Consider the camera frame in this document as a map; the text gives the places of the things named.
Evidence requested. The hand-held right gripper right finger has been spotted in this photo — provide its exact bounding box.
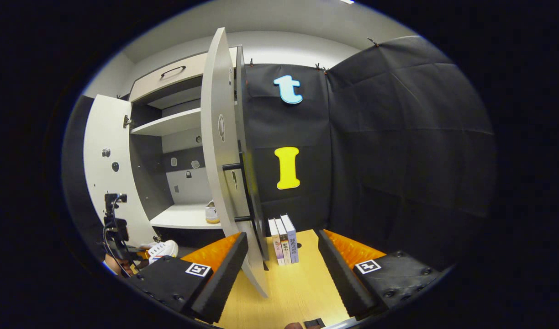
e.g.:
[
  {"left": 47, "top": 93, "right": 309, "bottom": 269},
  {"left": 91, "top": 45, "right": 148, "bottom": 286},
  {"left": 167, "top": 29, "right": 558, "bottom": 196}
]
[{"left": 317, "top": 228, "right": 444, "bottom": 320}]

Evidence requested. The white sneaker shoe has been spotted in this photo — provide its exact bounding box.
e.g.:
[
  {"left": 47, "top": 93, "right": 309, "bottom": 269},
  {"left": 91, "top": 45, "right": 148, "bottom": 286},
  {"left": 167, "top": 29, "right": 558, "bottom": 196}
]
[
  {"left": 140, "top": 240, "right": 179, "bottom": 265},
  {"left": 205, "top": 200, "right": 221, "bottom": 224}
]

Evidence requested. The white shoe cabinet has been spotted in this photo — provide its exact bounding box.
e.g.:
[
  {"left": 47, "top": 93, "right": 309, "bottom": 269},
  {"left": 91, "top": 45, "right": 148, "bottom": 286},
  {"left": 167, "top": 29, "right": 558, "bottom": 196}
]
[{"left": 129, "top": 46, "right": 243, "bottom": 249}]

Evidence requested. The black door bar handle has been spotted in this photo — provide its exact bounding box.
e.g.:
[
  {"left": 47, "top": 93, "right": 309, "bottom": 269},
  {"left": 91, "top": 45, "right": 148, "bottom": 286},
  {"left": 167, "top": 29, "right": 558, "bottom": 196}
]
[{"left": 221, "top": 153, "right": 255, "bottom": 223}]

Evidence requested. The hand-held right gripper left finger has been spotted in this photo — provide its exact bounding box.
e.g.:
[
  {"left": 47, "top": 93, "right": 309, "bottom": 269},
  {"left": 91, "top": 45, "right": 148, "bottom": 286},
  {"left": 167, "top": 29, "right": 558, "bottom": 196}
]
[{"left": 124, "top": 232, "right": 249, "bottom": 324}]

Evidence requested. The beige cabinet drawer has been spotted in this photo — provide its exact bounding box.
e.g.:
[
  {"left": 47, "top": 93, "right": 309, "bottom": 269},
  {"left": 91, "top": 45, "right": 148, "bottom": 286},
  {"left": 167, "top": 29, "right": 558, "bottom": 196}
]
[{"left": 129, "top": 47, "right": 238, "bottom": 103}]

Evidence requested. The blue white book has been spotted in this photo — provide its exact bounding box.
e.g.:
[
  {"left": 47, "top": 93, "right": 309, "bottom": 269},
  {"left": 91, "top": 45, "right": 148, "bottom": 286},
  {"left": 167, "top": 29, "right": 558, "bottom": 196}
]
[{"left": 280, "top": 214, "right": 300, "bottom": 264}]

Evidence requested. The white cabinet shelf board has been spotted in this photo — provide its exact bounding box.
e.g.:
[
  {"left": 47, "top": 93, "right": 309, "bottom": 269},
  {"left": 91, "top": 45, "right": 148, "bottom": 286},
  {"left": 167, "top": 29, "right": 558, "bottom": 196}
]
[
  {"left": 149, "top": 203, "right": 223, "bottom": 230},
  {"left": 130, "top": 107, "right": 202, "bottom": 137}
]

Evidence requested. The pink white book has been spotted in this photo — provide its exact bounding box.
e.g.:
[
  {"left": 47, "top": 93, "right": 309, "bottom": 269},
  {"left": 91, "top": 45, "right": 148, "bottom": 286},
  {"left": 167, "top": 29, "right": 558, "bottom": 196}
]
[{"left": 268, "top": 218, "right": 285, "bottom": 266}]

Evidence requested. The white shoe cabinet door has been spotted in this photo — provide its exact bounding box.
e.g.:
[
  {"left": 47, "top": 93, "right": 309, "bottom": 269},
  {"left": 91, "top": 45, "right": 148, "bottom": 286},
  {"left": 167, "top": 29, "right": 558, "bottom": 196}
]
[
  {"left": 83, "top": 95, "right": 159, "bottom": 247},
  {"left": 200, "top": 27, "right": 271, "bottom": 297}
]

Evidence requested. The grey book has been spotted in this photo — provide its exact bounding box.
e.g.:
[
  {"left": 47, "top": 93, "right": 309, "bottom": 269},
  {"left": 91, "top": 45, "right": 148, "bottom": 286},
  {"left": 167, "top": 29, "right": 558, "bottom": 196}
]
[{"left": 274, "top": 217, "right": 293, "bottom": 265}]

